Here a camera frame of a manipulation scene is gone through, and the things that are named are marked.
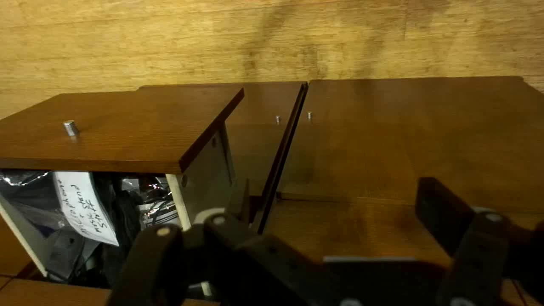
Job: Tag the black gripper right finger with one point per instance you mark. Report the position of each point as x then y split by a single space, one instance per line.
476 261

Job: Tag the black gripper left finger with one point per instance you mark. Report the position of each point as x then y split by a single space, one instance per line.
153 266

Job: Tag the brown wooden shelf cabinet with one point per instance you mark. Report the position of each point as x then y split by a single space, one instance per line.
367 227

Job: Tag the small silver drawer knob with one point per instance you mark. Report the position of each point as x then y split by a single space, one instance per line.
69 128

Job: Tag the white paper with handwriting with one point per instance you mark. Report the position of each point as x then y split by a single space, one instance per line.
81 206

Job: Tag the wooden cabinet door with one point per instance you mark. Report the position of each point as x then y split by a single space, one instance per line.
425 130
255 125

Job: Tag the small silver door knob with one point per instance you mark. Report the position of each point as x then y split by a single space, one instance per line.
277 120
309 114

